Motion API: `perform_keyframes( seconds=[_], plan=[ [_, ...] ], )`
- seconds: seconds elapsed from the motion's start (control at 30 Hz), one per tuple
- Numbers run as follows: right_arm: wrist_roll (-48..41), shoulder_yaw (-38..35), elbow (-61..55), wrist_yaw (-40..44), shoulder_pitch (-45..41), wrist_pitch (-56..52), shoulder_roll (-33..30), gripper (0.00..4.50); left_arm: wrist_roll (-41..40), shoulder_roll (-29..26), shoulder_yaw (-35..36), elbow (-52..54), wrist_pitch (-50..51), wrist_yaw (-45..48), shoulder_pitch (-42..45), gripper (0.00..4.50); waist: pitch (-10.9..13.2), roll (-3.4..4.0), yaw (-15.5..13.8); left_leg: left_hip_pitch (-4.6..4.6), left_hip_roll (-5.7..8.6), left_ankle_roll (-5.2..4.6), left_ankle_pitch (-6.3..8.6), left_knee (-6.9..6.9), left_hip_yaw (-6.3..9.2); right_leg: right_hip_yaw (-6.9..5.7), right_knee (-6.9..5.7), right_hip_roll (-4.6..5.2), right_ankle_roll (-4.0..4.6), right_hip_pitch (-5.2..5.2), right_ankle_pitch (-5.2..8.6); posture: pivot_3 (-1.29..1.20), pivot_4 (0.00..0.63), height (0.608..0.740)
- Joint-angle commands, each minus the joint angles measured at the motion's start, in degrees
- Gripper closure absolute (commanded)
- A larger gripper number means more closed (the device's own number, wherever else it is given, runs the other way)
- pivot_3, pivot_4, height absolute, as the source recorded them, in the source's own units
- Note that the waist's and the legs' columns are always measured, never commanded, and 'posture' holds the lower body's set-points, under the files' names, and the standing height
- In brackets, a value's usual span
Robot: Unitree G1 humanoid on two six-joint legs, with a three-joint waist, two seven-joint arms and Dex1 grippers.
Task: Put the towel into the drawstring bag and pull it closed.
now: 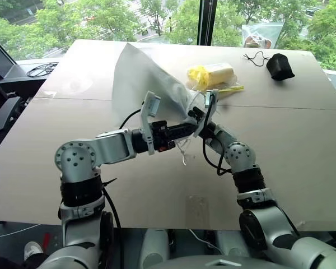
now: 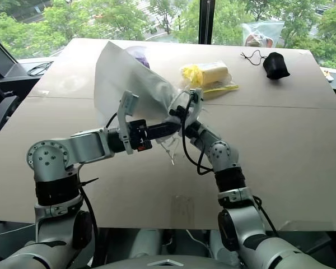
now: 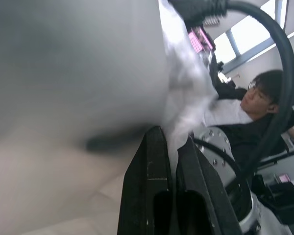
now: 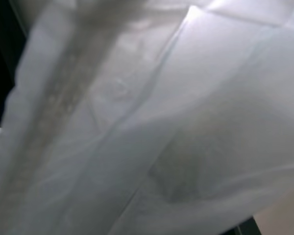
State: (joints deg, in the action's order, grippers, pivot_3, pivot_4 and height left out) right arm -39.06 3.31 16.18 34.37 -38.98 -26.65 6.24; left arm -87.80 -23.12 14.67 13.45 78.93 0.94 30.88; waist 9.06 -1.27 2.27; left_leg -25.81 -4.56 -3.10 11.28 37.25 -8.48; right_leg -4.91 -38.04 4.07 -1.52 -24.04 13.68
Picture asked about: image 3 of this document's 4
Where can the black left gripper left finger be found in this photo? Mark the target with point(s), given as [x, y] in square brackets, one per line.
[147, 183]

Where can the white crinkled translucent cloth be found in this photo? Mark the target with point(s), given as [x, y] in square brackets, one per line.
[186, 80]

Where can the black equipment with pink screen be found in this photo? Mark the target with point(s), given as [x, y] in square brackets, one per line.
[279, 195]

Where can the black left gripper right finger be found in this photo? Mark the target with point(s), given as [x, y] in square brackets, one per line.
[201, 181]

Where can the silver black robot leg joint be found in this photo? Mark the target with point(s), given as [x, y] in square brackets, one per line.
[250, 210]

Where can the bright window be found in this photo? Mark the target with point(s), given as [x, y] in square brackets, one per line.
[247, 36]

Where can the pink dotted connector panel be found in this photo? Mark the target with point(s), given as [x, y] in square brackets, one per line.
[198, 41]

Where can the silver robot torso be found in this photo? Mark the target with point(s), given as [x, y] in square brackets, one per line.
[76, 61]

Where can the silver bolted robot housing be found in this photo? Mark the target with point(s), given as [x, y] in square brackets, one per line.
[216, 144]

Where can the person with glasses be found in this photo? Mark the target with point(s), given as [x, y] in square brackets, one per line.
[257, 98]

